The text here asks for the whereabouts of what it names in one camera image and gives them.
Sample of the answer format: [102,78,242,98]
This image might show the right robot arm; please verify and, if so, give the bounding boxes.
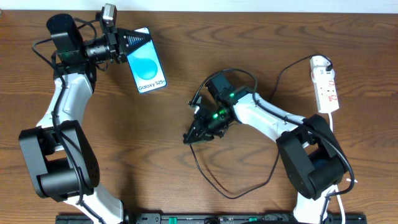
[183,73,353,223]

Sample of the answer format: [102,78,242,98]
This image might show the black right camera cable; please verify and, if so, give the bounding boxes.
[188,68,356,224]

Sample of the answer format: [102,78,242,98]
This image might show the white USB charger adapter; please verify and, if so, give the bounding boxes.
[310,55,333,71]

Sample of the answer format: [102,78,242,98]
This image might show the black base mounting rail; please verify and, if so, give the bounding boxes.
[55,213,368,224]

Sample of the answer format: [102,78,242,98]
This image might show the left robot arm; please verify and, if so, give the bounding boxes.
[19,12,152,223]

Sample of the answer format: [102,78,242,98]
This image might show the white power strip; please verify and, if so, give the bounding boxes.
[311,67,339,114]

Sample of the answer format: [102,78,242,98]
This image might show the blue Samsung Galaxy smartphone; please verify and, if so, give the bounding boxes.
[127,40,167,93]

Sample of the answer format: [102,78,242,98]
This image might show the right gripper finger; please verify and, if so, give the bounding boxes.
[188,134,214,144]
[183,120,204,144]

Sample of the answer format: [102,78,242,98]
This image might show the black USB charging cable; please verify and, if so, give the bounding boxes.
[188,54,333,200]

